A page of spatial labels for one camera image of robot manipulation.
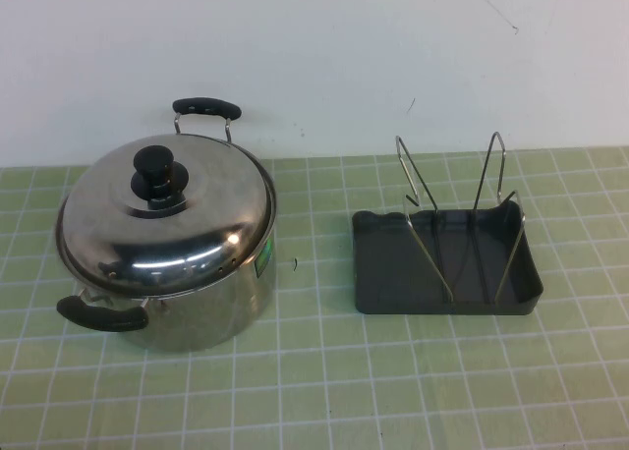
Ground stainless steel lid black knob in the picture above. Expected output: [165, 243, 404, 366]
[55, 133, 275, 295]

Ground stainless steel pot black handles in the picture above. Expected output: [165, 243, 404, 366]
[55, 97, 278, 356]

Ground green grid tablecloth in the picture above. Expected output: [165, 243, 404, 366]
[0, 145, 629, 450]

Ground dark tray wire lid rack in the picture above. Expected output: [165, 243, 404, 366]
[351, 131, 545, 319]

